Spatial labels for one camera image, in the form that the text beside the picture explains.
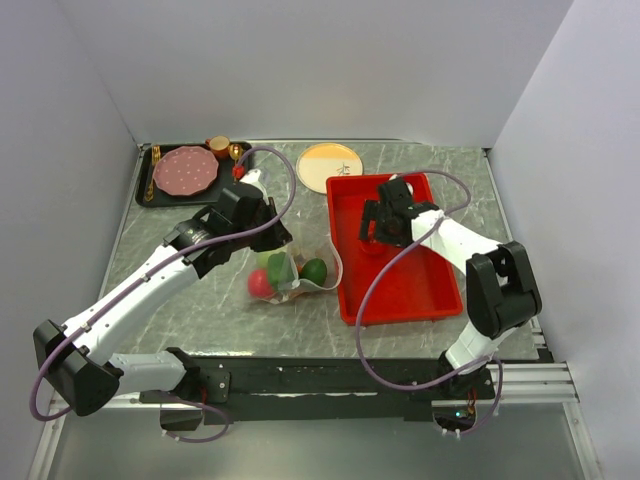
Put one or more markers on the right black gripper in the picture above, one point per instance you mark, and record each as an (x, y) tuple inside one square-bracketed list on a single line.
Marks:
[(373, 211)]

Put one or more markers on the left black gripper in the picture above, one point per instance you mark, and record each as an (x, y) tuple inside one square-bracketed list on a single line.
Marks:
[(276, 237)]

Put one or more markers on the red tomato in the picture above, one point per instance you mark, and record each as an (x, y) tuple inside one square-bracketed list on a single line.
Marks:
[(372, 247)]

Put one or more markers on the light green apple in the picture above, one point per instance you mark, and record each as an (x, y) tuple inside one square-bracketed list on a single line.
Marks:
[(262, 259)]

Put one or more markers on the green bell pepper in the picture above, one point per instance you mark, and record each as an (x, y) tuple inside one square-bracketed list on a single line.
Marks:
[(279, 270)]

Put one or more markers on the red apple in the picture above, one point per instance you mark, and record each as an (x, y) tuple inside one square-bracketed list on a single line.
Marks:
[(258, 284)]

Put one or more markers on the clear zip top bag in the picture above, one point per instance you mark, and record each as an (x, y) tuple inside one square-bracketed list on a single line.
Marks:
[(308, 243)]

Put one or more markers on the green lime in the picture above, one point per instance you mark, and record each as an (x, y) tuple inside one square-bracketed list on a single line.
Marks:
[(315, 271)]

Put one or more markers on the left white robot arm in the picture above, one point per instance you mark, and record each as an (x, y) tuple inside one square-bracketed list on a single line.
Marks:
[(79, 358)]

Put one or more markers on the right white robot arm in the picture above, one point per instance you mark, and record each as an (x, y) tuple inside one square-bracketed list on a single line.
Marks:
[(501, 290)]

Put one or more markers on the gold spoon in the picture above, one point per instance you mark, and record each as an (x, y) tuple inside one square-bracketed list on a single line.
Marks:
[(236, 151)]

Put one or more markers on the orange cup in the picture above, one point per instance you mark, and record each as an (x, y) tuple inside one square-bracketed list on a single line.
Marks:
[(219, 145)]

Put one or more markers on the pink dotted plate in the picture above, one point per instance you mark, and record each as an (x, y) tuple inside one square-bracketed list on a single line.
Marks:
[(186, 171)]

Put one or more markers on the beige round plate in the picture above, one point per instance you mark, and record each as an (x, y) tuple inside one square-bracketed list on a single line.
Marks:
[(319, 162)]

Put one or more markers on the red plastic bin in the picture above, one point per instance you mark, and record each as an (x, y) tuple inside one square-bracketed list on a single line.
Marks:
[(422, 286)]

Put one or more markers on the gold fork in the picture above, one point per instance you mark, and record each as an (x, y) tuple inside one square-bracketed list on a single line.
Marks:
[(155, 158)]

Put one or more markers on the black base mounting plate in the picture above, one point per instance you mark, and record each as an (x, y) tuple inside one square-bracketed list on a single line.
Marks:
[(339, 388)]

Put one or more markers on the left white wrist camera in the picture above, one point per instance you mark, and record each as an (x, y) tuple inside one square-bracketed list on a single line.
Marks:
[(257, 178)]

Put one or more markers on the aluminium rail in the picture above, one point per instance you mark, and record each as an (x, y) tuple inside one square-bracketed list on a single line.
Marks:
[(522, 384)]

